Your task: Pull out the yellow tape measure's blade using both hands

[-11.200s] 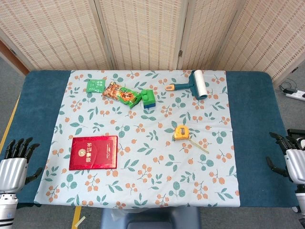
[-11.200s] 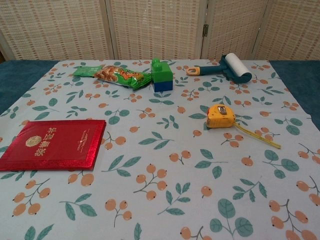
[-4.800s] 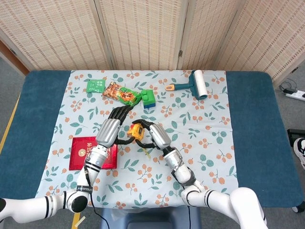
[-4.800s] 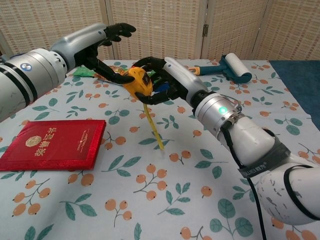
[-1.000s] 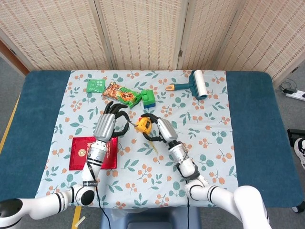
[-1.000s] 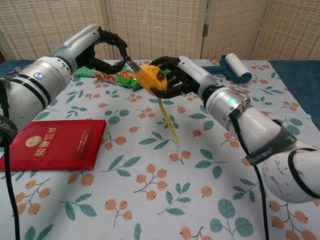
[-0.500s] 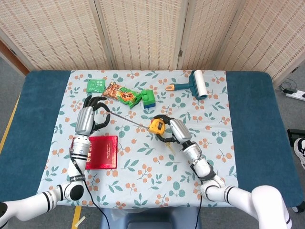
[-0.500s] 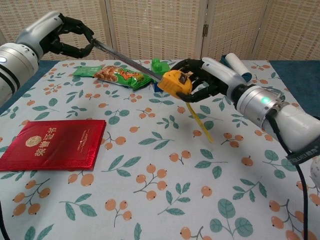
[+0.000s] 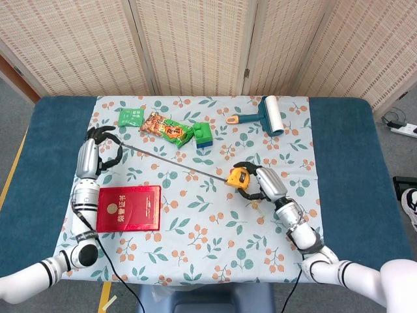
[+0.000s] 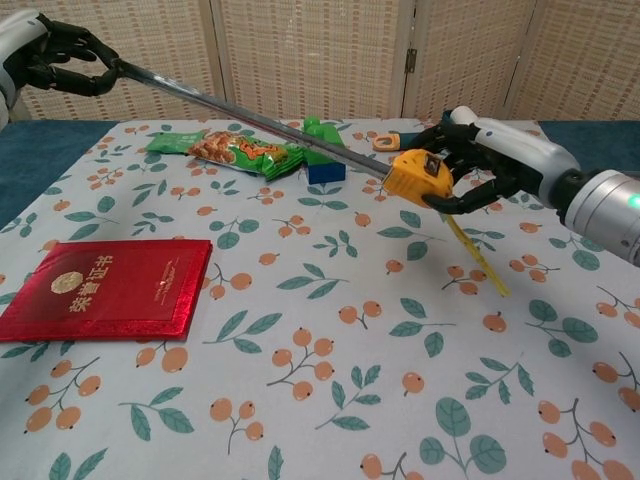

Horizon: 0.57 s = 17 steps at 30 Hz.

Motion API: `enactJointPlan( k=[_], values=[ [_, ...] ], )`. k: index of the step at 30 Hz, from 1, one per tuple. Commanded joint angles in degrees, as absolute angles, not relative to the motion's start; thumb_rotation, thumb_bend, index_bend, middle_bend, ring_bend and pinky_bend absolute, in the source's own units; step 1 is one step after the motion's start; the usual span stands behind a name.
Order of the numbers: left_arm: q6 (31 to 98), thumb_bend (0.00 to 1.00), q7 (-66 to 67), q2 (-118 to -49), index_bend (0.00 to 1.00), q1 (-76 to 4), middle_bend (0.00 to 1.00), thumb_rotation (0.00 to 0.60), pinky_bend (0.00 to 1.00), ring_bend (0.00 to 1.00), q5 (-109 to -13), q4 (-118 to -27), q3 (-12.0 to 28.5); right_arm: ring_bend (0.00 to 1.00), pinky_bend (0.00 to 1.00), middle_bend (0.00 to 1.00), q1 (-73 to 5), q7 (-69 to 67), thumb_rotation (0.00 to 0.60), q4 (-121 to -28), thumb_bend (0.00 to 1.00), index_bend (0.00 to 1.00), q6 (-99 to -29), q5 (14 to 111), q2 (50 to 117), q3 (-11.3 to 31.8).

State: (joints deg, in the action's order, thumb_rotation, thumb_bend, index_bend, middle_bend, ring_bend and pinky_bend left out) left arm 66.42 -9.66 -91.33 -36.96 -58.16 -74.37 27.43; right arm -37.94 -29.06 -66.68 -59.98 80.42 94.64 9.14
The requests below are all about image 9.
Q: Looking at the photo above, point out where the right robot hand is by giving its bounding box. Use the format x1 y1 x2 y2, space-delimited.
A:
233 161 289 203

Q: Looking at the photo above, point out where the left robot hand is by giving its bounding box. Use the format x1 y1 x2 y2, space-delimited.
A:
76 125 124 180

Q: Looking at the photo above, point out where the yellow tape measure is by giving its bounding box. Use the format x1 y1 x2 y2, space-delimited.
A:
119 142 250 189

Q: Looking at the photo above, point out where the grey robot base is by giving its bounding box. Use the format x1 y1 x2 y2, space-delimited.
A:
136 282 284 313

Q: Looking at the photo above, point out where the small green packet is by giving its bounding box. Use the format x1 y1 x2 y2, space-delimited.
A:
117 107 146 128

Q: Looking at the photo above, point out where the red certificate book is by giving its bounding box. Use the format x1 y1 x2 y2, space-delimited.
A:
96 185 163 233

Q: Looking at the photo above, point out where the teal lint roller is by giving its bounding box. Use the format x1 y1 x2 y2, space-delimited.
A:
225 95 285 137

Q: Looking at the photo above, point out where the orange green snack bag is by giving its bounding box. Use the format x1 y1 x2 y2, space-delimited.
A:
139 110 194 150

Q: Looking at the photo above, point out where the floral tablecloth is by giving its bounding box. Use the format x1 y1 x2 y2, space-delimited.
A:
53 95 325 287

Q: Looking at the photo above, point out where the green blue building block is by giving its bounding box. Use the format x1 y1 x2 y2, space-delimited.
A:
192 122 215 150

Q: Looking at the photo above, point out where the blue table cover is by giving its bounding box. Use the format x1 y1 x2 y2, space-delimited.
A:
0 96 413 261

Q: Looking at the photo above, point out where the black box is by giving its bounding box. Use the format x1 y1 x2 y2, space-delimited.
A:
392 175 417 201

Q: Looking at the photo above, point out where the black power adapter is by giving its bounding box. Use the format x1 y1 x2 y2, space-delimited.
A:
381 106 408 130

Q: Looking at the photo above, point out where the black white shoe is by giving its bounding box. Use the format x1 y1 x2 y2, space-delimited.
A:
401 188 417 232

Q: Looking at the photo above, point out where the white power strip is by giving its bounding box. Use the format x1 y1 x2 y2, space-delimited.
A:
390 123 417 137

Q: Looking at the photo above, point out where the woven folding screen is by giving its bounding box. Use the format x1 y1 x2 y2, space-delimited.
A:
0 0 417 112

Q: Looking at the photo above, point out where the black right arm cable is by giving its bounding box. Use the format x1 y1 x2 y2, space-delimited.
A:
280 254 306 313

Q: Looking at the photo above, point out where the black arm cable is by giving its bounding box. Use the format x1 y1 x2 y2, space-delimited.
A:
280 254 306 313
72 208 145 313

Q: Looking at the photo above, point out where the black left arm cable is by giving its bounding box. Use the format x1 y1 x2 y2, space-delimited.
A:
72 208 145 313

